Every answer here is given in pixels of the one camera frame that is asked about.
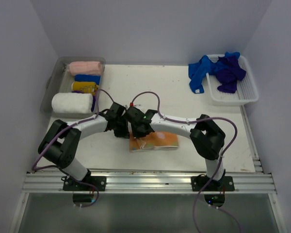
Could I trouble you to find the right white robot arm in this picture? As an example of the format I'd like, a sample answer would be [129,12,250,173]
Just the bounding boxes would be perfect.
[124,107,226,191]

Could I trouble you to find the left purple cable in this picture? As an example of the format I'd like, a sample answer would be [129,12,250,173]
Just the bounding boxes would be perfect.
[31,88,117,208]

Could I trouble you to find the grey plastic tray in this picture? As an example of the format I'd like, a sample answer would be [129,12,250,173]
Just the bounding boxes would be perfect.
[40,56,106,118]

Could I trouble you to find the yellow rolled towel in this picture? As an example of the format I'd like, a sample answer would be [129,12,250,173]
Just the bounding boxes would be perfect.
[71,82,99,95]

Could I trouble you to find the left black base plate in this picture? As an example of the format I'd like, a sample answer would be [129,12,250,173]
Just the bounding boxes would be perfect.
[61,175,107,191]

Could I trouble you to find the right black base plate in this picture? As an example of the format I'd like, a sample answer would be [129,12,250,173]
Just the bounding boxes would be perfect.
[191,174,235,192]

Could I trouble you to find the blue rolled towel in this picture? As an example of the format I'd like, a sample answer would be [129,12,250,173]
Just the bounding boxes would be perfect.
[74,74,101,84]

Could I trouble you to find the orange polka dot towel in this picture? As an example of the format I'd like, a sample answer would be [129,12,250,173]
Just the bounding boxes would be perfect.
[129,132,179,152]

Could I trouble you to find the white rolled towel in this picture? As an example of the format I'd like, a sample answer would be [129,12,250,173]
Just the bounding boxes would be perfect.
[51,93,94,114]

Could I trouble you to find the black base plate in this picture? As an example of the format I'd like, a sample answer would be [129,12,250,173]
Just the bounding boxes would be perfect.
[61,175,107,191]
[191,174,235,192]

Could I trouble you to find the aluminium mounting rail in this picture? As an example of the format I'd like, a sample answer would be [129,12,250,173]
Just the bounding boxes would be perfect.
[21,169,276,194]

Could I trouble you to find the pink rolled towel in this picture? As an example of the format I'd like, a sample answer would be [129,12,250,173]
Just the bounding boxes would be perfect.
[69,61,103,76]

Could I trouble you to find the white plastic basket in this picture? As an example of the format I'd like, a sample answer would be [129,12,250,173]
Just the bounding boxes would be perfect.
[206,55,259,106]

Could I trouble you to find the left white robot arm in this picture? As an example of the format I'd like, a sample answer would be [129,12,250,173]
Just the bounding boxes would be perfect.
[38,102,129,191]

